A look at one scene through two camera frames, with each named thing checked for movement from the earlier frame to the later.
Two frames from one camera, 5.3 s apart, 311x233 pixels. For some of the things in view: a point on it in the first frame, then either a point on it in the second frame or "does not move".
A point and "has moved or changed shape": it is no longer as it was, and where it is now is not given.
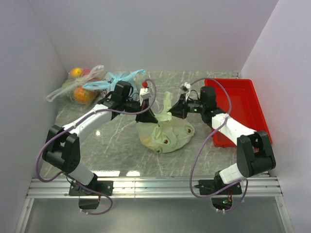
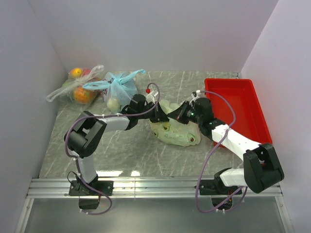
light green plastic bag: x=168 y=134 has moved or changed shape
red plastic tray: x=238 y=99 does not move
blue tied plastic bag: x=113 y=79 does not move
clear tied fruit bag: x=72 y=89 does not move
